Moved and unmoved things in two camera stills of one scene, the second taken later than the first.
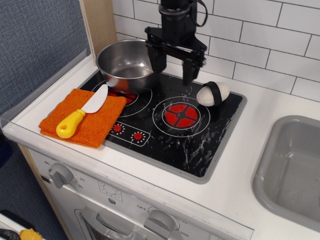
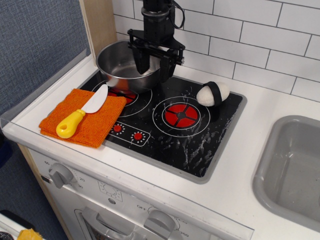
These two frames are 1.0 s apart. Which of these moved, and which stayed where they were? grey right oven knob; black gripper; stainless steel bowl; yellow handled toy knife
Moved: black gripper
Stayed: grey right oven knob; yellow handled toy knife; stainless steel bowl
